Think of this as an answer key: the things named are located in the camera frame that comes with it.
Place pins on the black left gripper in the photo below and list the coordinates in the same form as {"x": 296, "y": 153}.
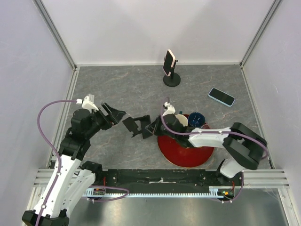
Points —
{"x": 113, "y": 117}

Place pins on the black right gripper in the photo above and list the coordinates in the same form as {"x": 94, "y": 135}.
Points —
{"x": 154, "y": 127}

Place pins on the black rectangular block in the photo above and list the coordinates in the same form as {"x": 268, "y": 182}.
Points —
{"x": 138, "y": 126}

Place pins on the black phone stand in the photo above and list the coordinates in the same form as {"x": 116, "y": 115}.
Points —
{"x": 173, "y": 80}

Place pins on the pink cased phone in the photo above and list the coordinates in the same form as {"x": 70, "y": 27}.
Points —
{"x": 169, "y": 62}

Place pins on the blue cased phone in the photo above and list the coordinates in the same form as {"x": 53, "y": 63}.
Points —
{"x": 221, "y": 97}

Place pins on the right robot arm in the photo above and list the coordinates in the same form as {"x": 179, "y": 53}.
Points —
{"x": 245, "y": 147}

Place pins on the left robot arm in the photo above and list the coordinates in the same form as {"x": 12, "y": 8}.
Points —
{"x": 62, "y": 195}

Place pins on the red round tray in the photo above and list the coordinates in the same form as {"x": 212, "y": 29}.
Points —
{"x": 181, "y": 156}

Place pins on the green mug white inside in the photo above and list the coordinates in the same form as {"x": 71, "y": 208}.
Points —
{"x": 182, "y": 119}

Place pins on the dark blue cup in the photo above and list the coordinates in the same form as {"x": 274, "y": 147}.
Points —
{"x": 196, "y": 120}

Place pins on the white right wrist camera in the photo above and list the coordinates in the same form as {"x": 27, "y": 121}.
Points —
{"x": 167, "y": 109}

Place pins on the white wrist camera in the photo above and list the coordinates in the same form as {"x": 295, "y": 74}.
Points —
{"x": 167, "y": 109}
{"x": 88, "y": 103}

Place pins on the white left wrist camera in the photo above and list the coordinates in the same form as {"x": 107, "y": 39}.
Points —
{"x": 88, "y": 103}

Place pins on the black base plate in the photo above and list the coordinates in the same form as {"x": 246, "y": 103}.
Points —
{"x": 162, "y": 180}

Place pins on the aluminium frame rail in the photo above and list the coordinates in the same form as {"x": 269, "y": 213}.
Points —
{"x": 54, "y": 31}

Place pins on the slotted cable duct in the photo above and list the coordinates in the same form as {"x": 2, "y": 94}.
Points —
{"x": 93, "y": 193}

